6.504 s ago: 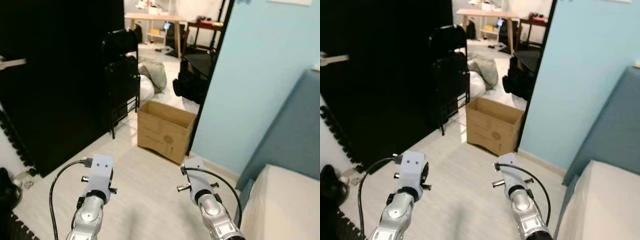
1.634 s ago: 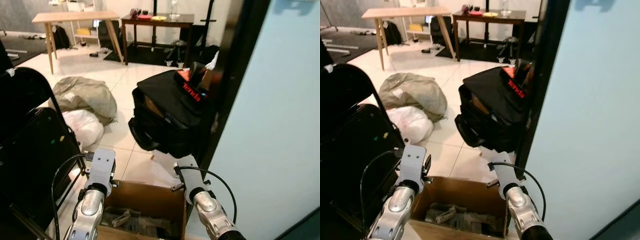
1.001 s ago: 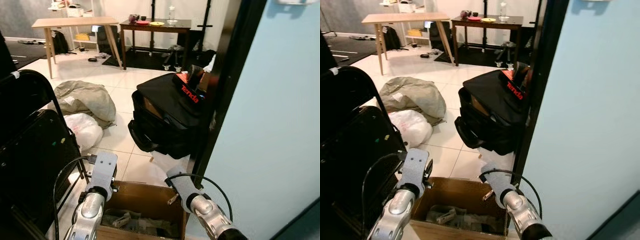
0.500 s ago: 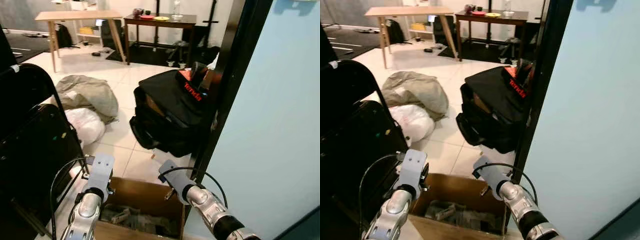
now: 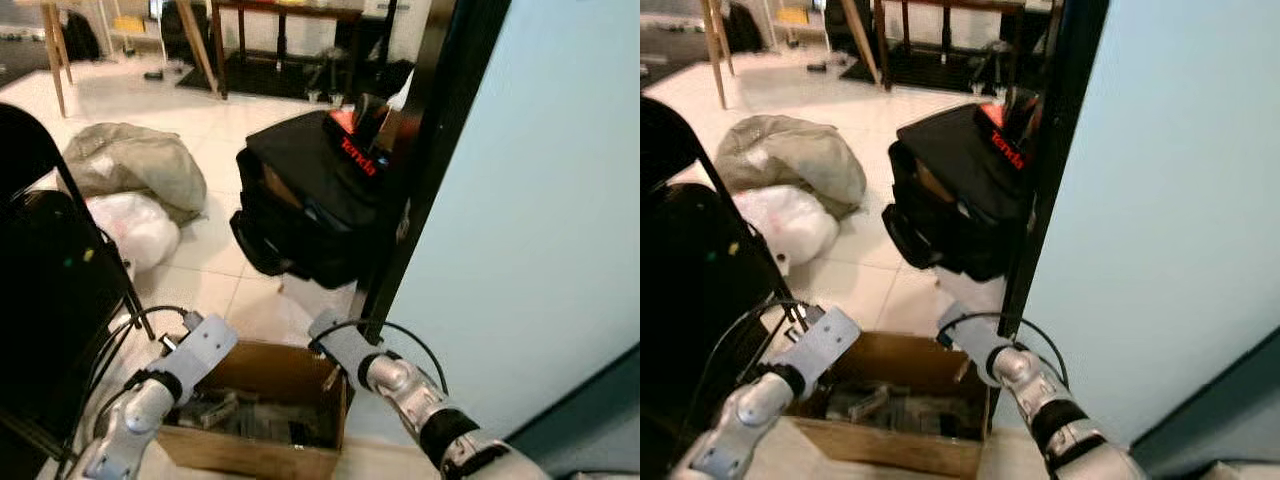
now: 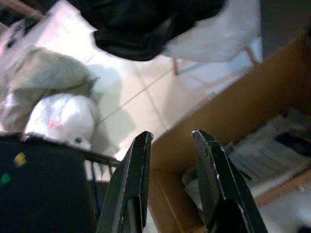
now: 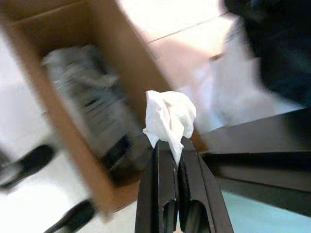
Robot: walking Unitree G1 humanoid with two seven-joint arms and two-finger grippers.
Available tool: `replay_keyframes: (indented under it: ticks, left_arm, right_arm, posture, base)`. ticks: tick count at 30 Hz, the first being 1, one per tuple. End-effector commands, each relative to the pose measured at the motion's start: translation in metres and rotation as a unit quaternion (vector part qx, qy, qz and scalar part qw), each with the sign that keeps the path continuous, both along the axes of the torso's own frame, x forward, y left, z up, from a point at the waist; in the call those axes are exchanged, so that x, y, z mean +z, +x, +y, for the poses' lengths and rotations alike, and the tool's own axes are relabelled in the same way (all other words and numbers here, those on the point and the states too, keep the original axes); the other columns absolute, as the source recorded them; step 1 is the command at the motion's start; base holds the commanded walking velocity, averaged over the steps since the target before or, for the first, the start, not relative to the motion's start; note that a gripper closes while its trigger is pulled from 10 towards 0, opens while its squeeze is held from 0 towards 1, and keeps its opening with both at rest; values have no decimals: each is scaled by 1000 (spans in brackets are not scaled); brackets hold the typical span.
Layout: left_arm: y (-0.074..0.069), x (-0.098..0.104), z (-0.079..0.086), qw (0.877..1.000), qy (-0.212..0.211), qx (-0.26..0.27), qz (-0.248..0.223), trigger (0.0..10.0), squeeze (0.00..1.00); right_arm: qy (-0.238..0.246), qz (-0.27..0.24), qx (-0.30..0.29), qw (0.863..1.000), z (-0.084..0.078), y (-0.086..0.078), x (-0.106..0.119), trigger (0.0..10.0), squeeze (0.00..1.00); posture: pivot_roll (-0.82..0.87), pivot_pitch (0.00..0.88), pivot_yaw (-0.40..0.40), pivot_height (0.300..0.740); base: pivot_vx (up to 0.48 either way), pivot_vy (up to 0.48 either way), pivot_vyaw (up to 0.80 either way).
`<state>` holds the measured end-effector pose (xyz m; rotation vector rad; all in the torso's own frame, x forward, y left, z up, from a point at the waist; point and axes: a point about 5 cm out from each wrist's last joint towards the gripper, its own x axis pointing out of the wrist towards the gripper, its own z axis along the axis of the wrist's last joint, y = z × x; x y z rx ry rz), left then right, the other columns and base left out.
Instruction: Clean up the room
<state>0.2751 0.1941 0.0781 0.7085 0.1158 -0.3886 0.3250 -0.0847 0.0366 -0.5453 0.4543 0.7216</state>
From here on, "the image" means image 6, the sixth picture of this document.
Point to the white plastic bag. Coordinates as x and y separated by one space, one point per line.
63 116

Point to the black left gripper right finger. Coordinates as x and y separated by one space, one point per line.
218 189

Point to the beige cloth bag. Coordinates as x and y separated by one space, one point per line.
43 72

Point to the white chair with wooden legs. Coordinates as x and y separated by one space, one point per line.
213 41

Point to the black folding chair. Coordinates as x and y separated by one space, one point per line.
43 189

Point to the white crumpled plastic wrapper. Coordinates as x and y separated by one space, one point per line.
190 187

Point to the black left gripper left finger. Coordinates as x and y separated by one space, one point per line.
128 184

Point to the printed paper packaging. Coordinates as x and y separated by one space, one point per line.
262 155

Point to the black leather bag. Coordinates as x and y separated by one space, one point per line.
136 31

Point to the brown cardboard box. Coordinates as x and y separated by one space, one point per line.
243 109

